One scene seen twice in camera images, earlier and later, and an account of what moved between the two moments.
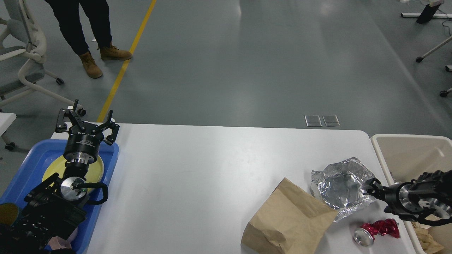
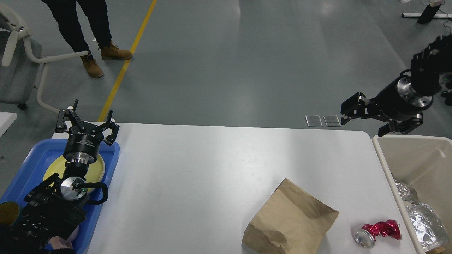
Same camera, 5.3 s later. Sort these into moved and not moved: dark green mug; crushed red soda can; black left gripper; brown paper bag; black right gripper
Moved: black right gripper
Not moved: brown paper bag; crushed red soda can; dark green mug; black left gripper
